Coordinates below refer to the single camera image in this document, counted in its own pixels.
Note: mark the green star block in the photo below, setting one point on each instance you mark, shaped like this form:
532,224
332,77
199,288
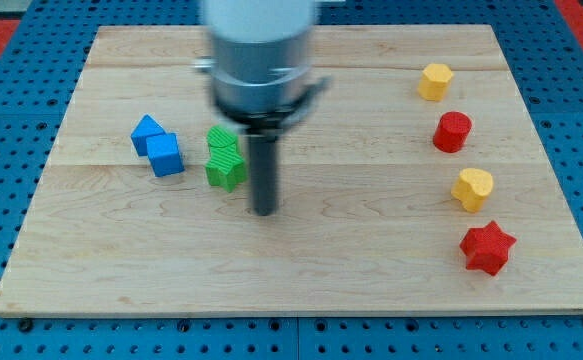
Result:
226,169

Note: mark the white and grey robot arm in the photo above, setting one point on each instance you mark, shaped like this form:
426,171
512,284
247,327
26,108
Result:
260,63

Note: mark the wooden board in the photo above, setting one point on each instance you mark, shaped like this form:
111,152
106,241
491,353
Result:
366,226

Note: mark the red cylinder block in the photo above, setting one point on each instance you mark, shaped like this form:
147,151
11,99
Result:
452,131

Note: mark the red star block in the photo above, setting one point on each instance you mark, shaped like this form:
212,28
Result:
487,248

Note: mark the yellow hexagon block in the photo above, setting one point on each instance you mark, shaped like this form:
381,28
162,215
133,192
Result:
435,81

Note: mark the blue triangle block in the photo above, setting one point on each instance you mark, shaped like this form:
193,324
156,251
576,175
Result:
147,127

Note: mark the yellow heart block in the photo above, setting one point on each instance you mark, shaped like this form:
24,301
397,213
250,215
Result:
472,188

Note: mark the blue cube block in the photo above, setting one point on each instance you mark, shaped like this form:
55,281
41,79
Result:
164,154

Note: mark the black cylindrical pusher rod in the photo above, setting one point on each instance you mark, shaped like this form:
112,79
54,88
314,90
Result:
263,173

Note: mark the green half-round block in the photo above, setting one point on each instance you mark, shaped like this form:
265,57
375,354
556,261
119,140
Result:
219,137

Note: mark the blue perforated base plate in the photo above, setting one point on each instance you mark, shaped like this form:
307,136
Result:
43,46

